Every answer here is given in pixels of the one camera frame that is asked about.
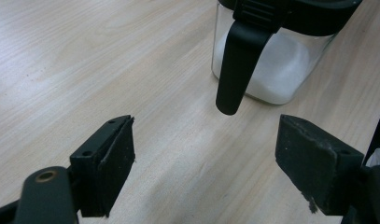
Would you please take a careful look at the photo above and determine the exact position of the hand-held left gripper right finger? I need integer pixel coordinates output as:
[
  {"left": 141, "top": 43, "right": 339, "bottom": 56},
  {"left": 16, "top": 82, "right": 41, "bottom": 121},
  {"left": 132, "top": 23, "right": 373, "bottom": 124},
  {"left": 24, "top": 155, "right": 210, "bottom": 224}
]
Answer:
[{"left": 274, "top": 113, "right": 365, "bottom": 217}]

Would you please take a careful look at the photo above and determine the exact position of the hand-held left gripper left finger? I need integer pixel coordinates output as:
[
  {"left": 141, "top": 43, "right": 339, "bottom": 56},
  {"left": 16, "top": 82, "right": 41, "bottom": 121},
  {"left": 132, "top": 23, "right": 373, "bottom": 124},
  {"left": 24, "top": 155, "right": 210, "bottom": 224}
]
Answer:
[{"left": 69, "top": 114, "right": 137, "bottom": 218}]

